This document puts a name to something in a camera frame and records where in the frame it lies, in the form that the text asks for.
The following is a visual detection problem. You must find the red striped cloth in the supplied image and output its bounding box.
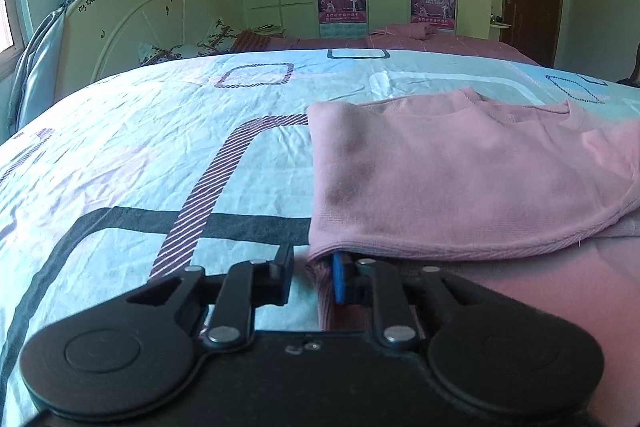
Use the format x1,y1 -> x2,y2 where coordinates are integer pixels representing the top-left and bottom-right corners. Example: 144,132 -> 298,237
229,29 -> 287,53

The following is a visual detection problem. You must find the patterned pillow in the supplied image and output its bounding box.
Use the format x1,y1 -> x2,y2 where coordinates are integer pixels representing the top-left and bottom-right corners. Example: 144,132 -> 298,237
139,41 -> 202,66
197,19 -> 242,56

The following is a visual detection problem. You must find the light blue printed bedsheet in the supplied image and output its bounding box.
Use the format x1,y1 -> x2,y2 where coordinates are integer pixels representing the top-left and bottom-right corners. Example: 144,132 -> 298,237
0,48 -> 640,408

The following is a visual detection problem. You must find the white round headboard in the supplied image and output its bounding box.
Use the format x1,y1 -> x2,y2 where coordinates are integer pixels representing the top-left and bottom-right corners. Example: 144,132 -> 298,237
60,0 -> 246,85

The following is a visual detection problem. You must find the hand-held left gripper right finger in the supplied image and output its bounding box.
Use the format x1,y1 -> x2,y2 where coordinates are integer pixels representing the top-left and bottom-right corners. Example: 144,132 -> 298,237
331,251 -> 496,353

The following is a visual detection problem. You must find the folded pink cloth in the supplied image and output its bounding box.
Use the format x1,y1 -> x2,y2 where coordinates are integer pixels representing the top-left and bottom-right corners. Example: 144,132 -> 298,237
367,22 -> 437,40

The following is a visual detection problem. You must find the pink bedsheet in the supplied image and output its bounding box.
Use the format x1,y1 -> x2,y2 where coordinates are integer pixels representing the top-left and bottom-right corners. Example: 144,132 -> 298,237
234,24 -> 542,68

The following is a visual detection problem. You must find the pink knit sweater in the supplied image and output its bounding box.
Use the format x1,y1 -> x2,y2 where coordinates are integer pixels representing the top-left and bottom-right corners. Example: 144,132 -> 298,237
306,87 -> 640,408

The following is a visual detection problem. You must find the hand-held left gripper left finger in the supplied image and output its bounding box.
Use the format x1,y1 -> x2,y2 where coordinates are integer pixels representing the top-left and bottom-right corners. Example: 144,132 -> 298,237
125,243 -> 296,353

